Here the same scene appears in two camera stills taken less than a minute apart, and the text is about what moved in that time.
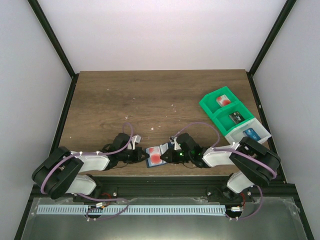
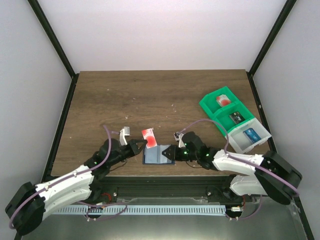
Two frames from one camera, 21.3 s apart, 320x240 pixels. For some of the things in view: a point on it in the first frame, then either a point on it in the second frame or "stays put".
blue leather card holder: [154, 159] stays put
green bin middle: [232, 116] stays put
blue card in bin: [250, 132] stays put
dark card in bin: [237, 117] stays put
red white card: [153, 151] → [149, 135]
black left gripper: [138, 156] → [134, 142]
